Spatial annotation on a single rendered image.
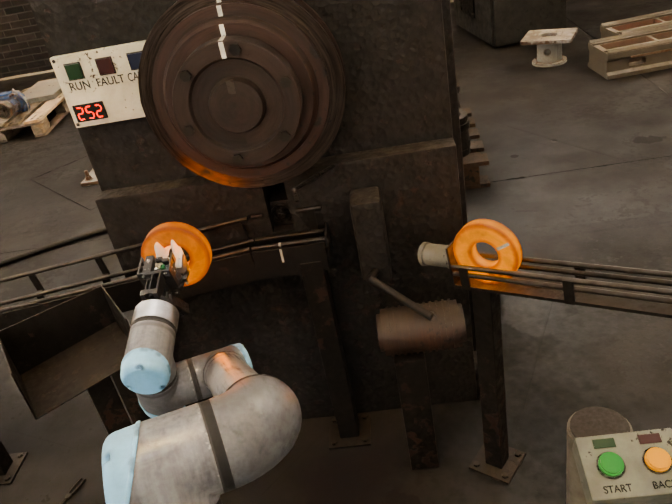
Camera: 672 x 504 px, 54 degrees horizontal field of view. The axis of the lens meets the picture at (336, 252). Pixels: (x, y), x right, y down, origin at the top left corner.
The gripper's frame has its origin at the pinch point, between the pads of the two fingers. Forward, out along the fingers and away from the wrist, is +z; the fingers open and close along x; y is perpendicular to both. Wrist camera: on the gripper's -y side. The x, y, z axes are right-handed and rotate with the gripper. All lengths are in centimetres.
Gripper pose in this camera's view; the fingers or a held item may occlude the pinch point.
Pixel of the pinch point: (174, 247)
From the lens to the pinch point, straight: 156.2
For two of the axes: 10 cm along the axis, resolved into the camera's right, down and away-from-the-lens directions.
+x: -9.8, 1.5, 1.1
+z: -0.3, -7.3, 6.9
